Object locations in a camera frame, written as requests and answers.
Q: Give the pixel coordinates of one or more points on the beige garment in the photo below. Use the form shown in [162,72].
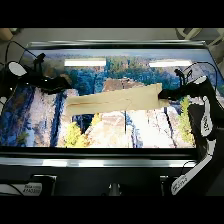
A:
[116,100]

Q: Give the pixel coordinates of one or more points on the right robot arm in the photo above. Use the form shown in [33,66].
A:
[206,116]

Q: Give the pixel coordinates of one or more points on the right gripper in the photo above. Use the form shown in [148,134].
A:
[170,94]

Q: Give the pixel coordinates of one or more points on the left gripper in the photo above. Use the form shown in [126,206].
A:
[55,85]

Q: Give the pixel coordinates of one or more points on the silver frame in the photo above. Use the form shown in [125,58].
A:
[100,162]

